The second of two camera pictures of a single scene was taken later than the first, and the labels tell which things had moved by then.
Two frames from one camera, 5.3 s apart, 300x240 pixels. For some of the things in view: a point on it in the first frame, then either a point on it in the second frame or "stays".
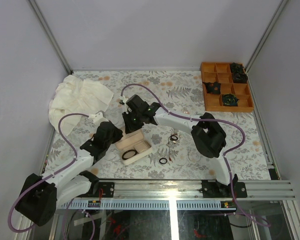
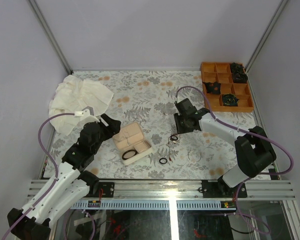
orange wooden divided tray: [220, 72] stays
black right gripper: [129, 126] to [180, 129]
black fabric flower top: [234, 66] stays
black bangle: [124, 152] stays
